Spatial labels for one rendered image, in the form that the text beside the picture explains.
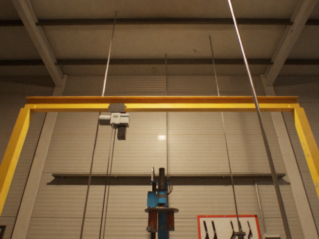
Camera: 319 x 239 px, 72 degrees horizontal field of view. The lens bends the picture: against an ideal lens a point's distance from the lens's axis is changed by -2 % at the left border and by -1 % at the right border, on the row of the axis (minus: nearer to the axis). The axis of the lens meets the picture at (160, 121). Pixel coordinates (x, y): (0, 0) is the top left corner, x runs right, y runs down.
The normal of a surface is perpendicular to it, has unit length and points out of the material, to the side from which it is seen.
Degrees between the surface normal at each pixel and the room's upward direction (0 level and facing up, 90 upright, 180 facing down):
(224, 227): 90
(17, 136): 90
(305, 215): 90
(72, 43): 174
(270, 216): 90
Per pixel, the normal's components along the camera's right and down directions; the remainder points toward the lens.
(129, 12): 0.00, 0.81
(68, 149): 0.00, -0.49
